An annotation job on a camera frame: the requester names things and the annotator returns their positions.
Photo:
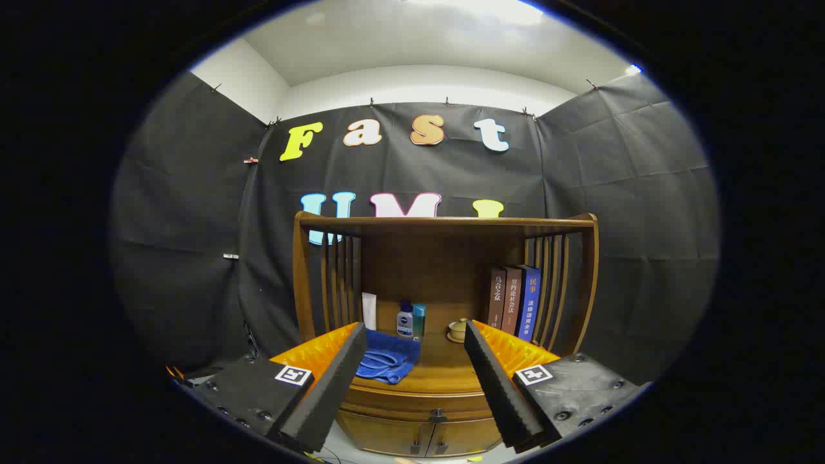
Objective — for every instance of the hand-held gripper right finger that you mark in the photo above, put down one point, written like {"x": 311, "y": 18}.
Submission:
{"x": 499, "y": 386}

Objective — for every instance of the beige lidded teacup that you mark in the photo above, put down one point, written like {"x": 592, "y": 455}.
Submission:
{"x": 458, "y": 332}

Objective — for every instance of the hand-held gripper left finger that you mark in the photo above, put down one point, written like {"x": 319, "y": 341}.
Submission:
{"x": 332, "y": 393}

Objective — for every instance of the white tube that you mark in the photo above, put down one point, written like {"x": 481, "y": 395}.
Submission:
{"x": 368, "y": 309}

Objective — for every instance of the dark brown book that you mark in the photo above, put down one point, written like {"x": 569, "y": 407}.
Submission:
{"x": 495, "y": 296}

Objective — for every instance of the blue towel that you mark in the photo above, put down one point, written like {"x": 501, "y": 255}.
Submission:
{"x": 387, "y": 357}

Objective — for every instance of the blue book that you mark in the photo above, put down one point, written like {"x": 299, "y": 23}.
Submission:
{"x": 530, "y": 303}

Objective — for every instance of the wooden cabinet door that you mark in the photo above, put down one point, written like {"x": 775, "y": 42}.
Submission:
{"x": 380, "y": 435}
{"x": 464, "y": 438}

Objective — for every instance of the wooden countertop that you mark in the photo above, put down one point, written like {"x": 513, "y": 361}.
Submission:
{"x": 445, "y": 370}

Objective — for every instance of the white bottle with blue cap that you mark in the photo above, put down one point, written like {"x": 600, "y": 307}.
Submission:
{"x": 405, "y": 325}

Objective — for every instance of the reddish brown book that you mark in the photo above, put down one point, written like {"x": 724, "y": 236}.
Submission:
{"x": 512, "y": 299}

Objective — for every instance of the teal clear bottle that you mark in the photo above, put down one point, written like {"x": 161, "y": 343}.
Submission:
{"x": 419, "y": 319}

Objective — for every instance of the wooden cabinet with slatted shelf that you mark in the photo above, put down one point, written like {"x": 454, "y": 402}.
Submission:
{"x": 412, "y": 258}

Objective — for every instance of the wooden drawer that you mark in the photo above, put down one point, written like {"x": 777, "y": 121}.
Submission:
{"x": 412, "y": 403}

